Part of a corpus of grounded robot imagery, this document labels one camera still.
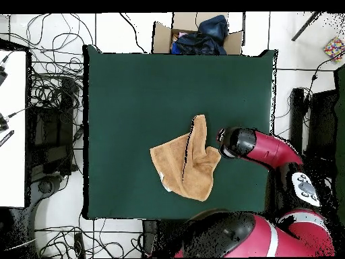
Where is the dark blue clothing pile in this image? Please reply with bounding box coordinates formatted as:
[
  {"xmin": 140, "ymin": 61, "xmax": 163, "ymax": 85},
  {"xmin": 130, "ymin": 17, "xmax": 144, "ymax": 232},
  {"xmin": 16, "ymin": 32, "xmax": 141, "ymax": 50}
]
[{"xmin": 170, "ymin": 14, "xmax": 229, "ymax": 56}]

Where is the black equipment stand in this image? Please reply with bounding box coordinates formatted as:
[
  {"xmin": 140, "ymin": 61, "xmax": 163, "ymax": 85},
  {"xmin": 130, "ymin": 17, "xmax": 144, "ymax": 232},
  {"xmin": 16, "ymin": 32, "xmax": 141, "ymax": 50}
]
[
  {"xmin": 287, "ymin": 87, "xmax": 340, "ymax": 163},
  {"xmin": 26, "ymin": 78, "xmax": 80, "ymax": 180}
]

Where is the black power strip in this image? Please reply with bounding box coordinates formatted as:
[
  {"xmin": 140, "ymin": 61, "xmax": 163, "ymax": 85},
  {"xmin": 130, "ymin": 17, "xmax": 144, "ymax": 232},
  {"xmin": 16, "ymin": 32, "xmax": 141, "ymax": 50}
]
[{"xmin": 73, "ymin": 232, "xmax": 86, "ymax": 259}]

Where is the dark green table cloth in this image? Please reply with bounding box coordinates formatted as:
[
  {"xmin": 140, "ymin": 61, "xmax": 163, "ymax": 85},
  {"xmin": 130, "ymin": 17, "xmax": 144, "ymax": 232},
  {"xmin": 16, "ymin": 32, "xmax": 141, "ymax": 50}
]
[{"xmin": 82, "ymin": 45, "xmax": 278, "ymax": 224}]

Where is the white side table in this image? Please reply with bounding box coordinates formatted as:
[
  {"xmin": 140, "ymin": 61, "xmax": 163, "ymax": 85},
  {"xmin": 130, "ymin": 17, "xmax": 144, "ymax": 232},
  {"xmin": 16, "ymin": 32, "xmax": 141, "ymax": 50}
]
[{"xmin": 0, "ymin": 49, "xmax": 28, "ymax": 208}]

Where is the grey metal bar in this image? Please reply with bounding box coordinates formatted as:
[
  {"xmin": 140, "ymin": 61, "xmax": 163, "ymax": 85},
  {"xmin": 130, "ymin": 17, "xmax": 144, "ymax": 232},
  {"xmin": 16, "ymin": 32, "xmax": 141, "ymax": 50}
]
[{"xmin": 291, "ymin": 11, "xmax": 322, "ymax": 42}]

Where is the green covered furniture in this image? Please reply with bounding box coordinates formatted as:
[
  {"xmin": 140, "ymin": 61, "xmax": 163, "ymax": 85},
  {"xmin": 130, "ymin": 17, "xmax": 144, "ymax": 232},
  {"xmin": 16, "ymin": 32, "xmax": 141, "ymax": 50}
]
[{"xmin": 334, "ymin": 64, "xmax": 345, "ymax": 225}]

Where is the colourful dotted item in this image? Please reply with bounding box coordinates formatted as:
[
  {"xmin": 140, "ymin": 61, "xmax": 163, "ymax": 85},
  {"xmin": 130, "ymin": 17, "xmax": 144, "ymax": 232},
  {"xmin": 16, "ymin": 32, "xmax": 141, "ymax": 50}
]
[{"xmin": 323, "ymin": 36, "xmax": 345, "ymax": 62}]

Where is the black cable tangle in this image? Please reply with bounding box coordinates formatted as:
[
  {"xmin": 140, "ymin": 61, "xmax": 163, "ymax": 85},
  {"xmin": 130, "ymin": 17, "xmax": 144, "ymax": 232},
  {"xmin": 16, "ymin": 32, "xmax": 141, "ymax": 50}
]
[
  {"xmin": 5, "ymin": 13, "xmax": 95, "ymax": 176},
  {"xmin": 269, "ymin": 53, "xmax": 345, "ymax": 152},
  {"xmin": 34, "ymin": 215, "xmax": 146, "ymax": 258}
]

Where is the cardboard box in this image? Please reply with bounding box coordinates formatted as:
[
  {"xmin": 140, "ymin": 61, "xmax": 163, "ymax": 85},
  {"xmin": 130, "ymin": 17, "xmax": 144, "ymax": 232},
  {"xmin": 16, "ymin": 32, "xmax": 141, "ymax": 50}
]
[{"xmin": 152, "ymin": 11, "xmax": 245, "ymax": 56}]

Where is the orange terry towel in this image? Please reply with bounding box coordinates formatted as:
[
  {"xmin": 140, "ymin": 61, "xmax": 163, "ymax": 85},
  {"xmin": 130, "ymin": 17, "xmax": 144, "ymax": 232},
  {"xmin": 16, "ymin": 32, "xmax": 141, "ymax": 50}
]
[{"xmin": 150, "ymin": 114, "xmax": 222, "ymax": 202}]

